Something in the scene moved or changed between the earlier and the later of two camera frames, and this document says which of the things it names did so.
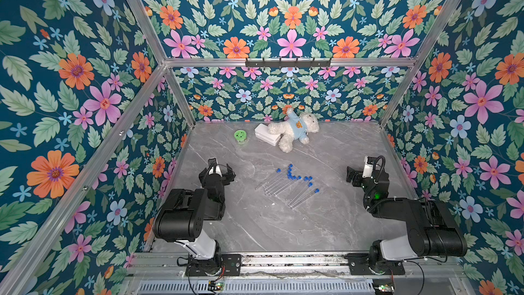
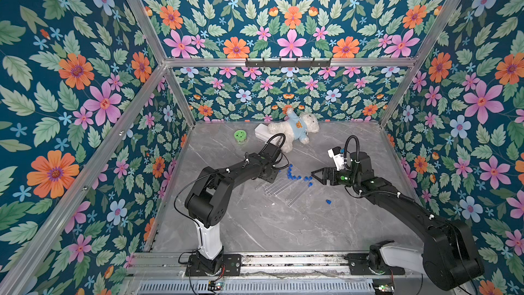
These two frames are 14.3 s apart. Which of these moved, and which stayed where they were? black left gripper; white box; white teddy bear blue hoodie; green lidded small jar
Moved: black left gripper
Stayed: white box; white teddy bear blue hoodie; green lidded small jar
